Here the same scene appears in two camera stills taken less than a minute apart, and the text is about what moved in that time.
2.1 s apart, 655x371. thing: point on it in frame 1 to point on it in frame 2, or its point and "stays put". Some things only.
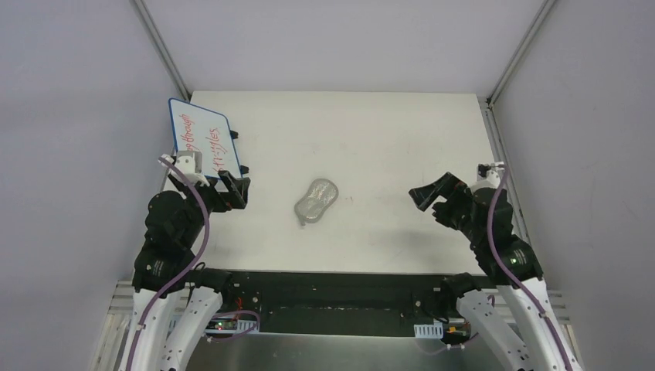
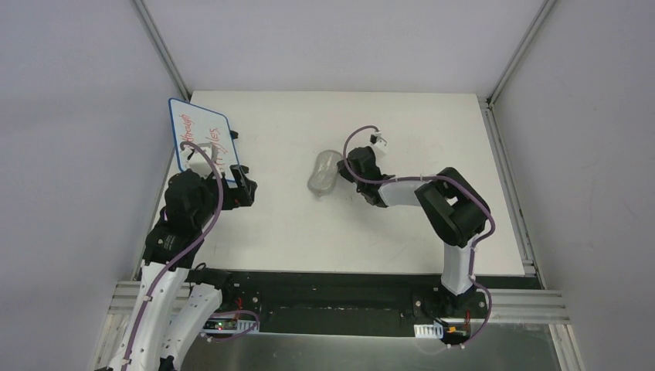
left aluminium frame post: x=160 y=45 stays put
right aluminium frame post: x=520 y=49 stays put
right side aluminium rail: x=491 y=113 stays put
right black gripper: x=449 y=205 to x=355 y=168
